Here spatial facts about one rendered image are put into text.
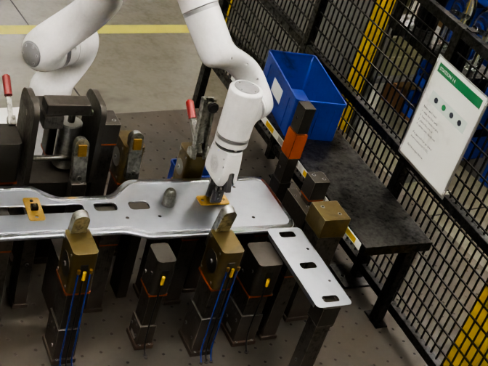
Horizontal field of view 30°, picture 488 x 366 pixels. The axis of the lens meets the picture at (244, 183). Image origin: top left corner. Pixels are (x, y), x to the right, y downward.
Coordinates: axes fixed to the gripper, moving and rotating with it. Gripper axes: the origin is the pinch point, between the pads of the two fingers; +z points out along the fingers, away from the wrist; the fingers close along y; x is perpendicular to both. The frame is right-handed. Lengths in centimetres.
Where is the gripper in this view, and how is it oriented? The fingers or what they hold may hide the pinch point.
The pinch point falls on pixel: (215, 192)
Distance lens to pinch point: 231.0
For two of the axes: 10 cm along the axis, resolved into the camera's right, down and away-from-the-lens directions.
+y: 3.9, 6.0, -7.0
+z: -2.6, 8.0, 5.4
